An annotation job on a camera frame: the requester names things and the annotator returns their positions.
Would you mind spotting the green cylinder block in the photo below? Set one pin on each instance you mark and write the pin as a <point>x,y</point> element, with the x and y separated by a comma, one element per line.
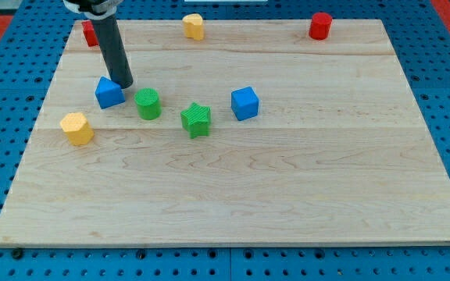
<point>148,103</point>

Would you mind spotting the yellow hexagon block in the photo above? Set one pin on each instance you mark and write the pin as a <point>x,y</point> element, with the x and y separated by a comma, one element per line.
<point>77,128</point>

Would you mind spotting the wooden board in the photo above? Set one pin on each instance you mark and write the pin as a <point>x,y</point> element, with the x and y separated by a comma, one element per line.
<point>339,154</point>

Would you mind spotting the red block behind pusher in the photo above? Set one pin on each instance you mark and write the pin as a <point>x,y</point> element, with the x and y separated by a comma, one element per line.
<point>89,33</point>

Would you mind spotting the green star block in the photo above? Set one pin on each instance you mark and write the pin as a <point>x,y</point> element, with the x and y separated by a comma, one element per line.
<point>196,120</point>

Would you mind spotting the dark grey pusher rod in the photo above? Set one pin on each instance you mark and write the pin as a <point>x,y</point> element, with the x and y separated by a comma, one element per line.
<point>113,52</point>

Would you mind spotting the yellow heart block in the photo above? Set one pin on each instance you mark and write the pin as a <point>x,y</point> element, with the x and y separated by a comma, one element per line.
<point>193,25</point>

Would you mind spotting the blue triangular prism block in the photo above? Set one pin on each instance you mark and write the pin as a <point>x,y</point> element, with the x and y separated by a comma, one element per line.
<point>108,93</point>

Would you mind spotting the red cylinder block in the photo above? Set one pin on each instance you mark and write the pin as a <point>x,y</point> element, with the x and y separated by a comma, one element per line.
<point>320,25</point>

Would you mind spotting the blue cube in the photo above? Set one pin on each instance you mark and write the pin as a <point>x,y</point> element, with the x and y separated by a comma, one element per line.
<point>244,103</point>

